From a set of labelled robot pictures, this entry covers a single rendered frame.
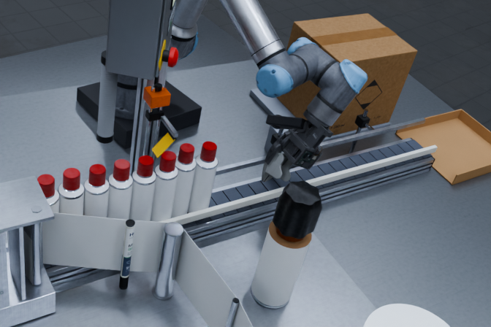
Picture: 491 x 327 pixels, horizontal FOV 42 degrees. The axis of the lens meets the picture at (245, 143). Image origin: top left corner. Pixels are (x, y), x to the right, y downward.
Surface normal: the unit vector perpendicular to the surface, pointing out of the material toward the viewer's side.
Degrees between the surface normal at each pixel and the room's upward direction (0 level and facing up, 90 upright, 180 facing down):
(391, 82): 90
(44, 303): 90
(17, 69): 0
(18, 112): 0
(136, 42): 90
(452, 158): 0
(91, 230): 90
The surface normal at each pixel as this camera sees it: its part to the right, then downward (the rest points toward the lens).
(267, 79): -0.61, 0.37
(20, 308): 0.51, 0.60
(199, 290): -0.80, 0.23
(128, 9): -0.07, 0.60
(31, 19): 0.18, -0.78
